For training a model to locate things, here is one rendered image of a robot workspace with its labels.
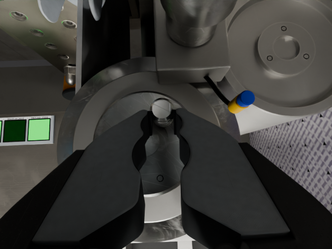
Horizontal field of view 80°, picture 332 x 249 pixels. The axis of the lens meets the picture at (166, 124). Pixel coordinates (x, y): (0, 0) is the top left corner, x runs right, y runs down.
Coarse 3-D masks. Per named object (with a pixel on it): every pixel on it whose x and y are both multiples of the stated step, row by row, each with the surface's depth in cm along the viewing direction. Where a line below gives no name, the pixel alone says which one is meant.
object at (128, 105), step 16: (128, 96) 14; (144, 96) 14; (160, 96) 14; (112, 112) 14; (128, 112) 14; (96, 128) 14; (160, 128) 14; (160, 144) 14; (176, 144) 14; (160, 160) 14; (176, 160) 14; (144, 176) 14; (160, 176) 14; (176, 176) 14; (144, 192) 13; (160, 192) 13
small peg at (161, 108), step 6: (156, 102) 11; (162, 102) 11; (168, 102) 11; (150, 108) 12; (156, 108) 11; (162, 108) 11; (168, 108) 11; (156, 114) 11; (162, 114) 11; (168, 114) 11; (156, 120) 11; (162, 120) 11; (168, 120) 12; (162, 126) 14
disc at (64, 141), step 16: (128, 64) 17; (144, 64) 17; (96, 80) 17; (112, 80) 17; (80, 96) 17; (208, 96) 16; (80, 112) 16; (224, 112) 16; (64, 128) 16; (224, 128) 16; (64, 144) 16; (144, 224) 15; (160, 224) 15; (176, 224) 15; (144, 240) 15; (160, 240) 15
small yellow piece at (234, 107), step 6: (204, 78) 15; (210, 84) 14; (216, 90) 14; (246, 90) 11; (222, 96) 14; (240, 96) 11; (246, 96) 11; (252, 96) 11; (228, 102) 13; (234, 102) 12; (240, 102) 11; (246, 102) 11; (252, 102) 11; (228, 108) 13; (234, 108) 12; (240, 108) 12
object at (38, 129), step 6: (30, 120) 49; (36, 120) 49; (42, 120) 49; (48, 120) 49; (30, 126) 49; (36, 126) 49; (42, 126) 49; (48, 126) 49; (30, 132) 49; (36, 132) 49; (42, 132) 49; (48, 132) 49; (30, 138) 49; (36, 138) 49; (42, 138) 48; (48, 138) 48
